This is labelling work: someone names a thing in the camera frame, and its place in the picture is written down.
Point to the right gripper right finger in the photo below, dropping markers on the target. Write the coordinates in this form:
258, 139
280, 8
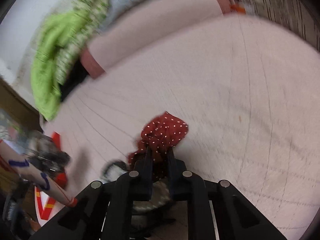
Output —
187, 186

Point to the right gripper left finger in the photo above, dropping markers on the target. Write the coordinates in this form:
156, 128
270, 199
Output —
132, 186

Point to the red polka dot scrunchie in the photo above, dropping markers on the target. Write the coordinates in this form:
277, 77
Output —
159, 135

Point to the white sleeved left forearm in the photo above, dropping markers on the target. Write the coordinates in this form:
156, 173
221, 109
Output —
17, 163

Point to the bright green quilt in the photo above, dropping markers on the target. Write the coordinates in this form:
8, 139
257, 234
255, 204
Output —
44, 85

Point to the green white patterned blanket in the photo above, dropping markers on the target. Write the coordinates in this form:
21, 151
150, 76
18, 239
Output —
85, 17

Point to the pink bolster with maroon ends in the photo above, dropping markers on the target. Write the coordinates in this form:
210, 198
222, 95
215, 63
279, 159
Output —
141, 26

